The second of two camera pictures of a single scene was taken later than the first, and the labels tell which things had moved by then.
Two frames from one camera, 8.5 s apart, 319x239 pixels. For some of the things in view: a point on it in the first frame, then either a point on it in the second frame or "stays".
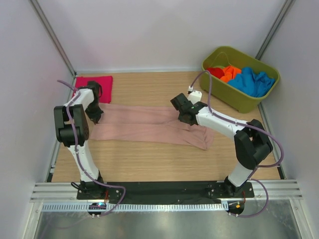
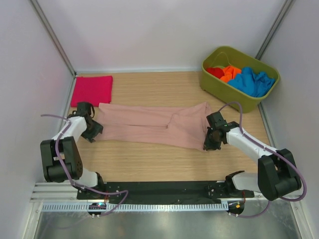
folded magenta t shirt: x=105 y=81 stays
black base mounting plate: x=165 y=192 stays
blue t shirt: x=258 y=84 stays
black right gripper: x=180 y=119 to x=208 y=145
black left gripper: x=95 y=117 to x=90 y=137
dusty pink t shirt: x=149 y=125 stays
